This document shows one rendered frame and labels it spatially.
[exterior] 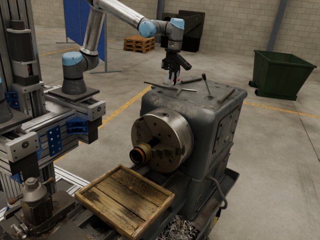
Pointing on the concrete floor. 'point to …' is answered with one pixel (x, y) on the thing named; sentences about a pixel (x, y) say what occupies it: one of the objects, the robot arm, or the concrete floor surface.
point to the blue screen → (73, 35)
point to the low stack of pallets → (139, 44)
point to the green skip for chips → (279, 75)
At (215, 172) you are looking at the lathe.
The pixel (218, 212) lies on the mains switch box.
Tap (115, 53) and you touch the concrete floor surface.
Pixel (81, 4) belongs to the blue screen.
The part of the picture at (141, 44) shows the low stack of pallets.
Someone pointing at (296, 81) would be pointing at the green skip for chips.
